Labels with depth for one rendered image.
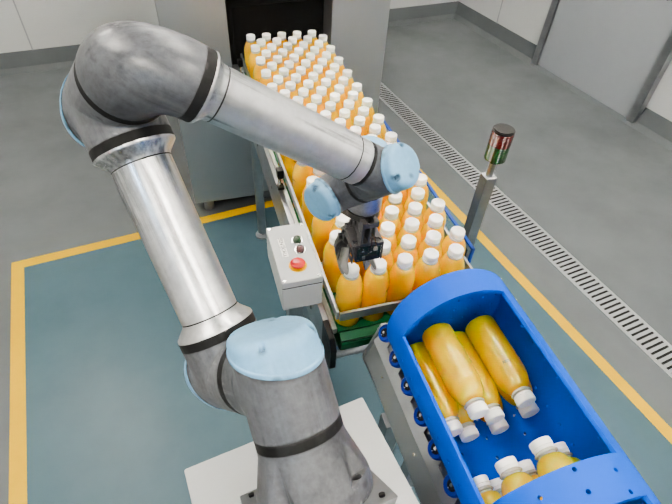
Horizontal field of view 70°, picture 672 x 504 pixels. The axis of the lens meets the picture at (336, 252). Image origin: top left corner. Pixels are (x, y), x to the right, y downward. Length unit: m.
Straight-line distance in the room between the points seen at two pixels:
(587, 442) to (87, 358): 2.06
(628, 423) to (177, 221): 2.21
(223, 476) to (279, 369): 0.32
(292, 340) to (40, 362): 2.08
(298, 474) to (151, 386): 1.76
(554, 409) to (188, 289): 0.76
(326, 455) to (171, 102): 0.46
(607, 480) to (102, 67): 0.87
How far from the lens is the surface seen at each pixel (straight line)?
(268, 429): 0.61
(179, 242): 0.69
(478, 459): 1.12
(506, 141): 1.46
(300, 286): 1.15
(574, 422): 1.09
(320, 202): 0.85
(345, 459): 0.64
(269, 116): 0.66
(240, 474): 0.86
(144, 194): 0.70
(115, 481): 2.19
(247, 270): 2.67
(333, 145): 0.70
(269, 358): 0.58
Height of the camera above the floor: 1.95
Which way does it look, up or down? 45 degrees down
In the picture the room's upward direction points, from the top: 4 degrees clockwise
